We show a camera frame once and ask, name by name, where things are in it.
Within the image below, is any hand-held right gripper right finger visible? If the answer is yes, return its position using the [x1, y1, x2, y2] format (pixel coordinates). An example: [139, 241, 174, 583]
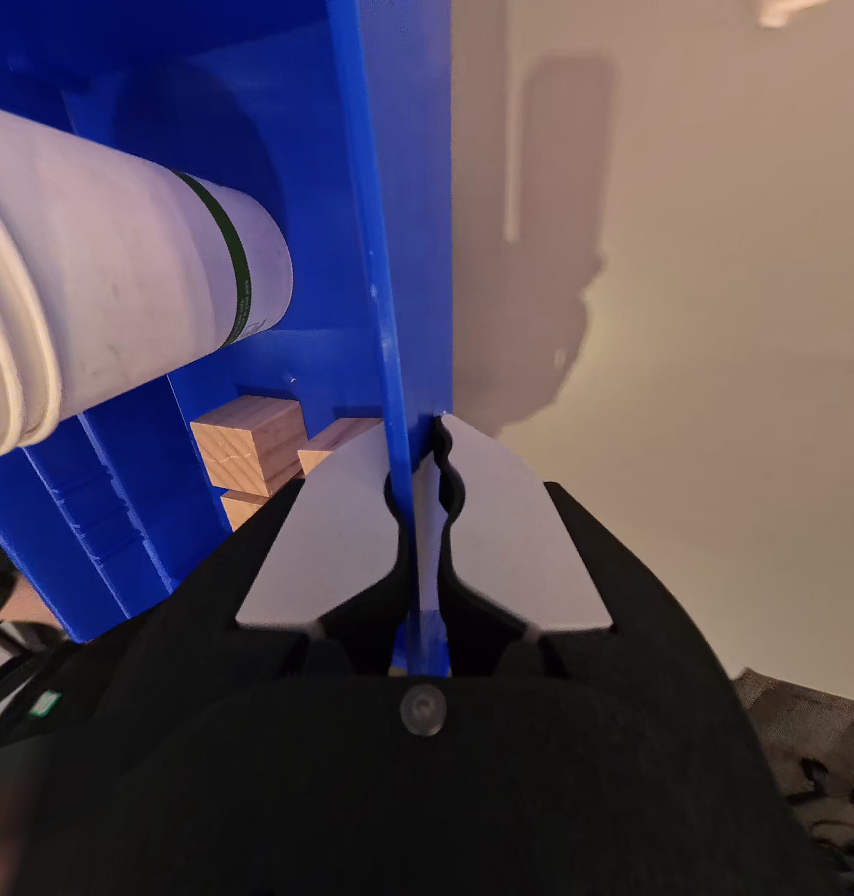
[434, 413, 615, 679]

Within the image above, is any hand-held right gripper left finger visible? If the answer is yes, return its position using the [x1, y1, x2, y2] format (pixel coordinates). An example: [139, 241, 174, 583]
[235, 420, 412, 676]

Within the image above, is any wooden cube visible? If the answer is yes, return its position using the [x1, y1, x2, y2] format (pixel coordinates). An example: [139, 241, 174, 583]
[220, 489, 272, 533]
[190, 395, 309, 498]
[297, 418, 387, 478]

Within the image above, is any blue plastic bin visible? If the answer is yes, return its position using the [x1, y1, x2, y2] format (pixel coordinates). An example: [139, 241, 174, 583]
[0, 0, 456, 679]

